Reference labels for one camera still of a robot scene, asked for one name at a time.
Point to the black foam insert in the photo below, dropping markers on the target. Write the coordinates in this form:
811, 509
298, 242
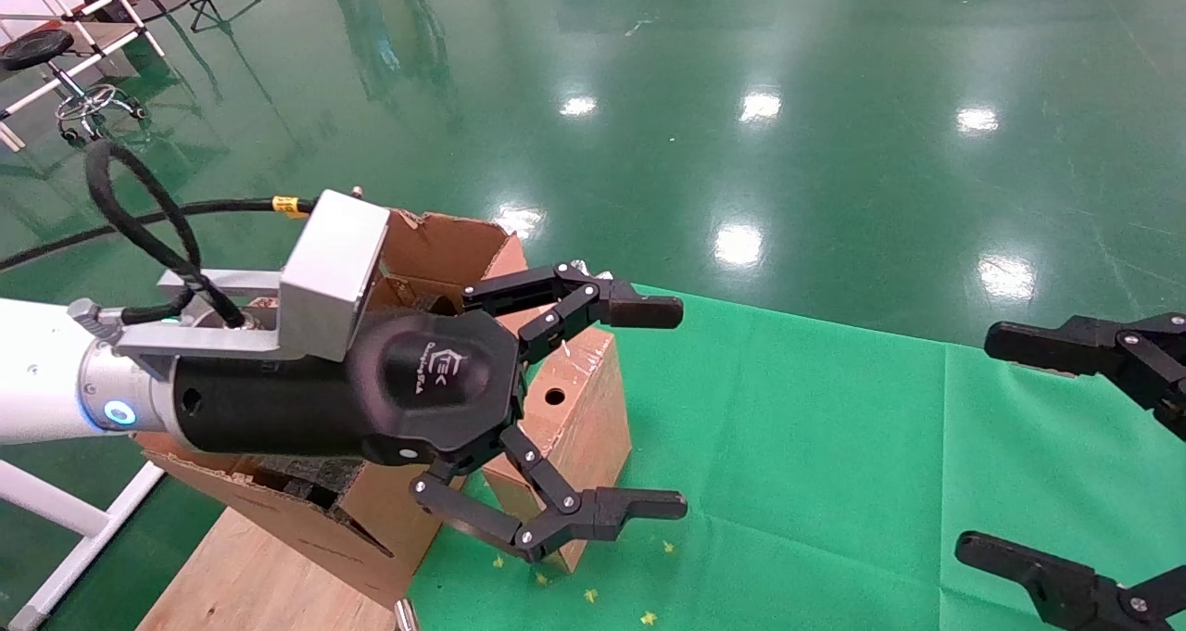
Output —
306, 483

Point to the small cardboard box with hole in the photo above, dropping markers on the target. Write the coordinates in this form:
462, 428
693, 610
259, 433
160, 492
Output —
574, 427

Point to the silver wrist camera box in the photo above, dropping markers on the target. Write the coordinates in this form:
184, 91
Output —
334, 270

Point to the metal clamp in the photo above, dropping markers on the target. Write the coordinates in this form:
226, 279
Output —
406, 615

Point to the green cloth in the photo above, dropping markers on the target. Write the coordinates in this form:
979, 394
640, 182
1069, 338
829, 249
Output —
834, 473

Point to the plywood board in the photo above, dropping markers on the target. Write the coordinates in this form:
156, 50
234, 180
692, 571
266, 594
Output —
250, 575

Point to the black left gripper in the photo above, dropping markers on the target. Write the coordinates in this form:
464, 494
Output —
417, 381

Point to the white standing desk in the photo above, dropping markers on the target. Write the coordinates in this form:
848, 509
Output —
56, 506

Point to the large open cardboard carton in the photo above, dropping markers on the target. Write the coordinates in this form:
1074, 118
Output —
445, 251

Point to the black round stool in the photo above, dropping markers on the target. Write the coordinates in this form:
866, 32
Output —
37, 47

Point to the white tube frame table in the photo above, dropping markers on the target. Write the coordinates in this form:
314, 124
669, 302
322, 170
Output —
113, 45

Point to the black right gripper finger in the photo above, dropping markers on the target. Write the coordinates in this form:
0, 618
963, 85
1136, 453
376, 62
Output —
1066, 346
1056, 580

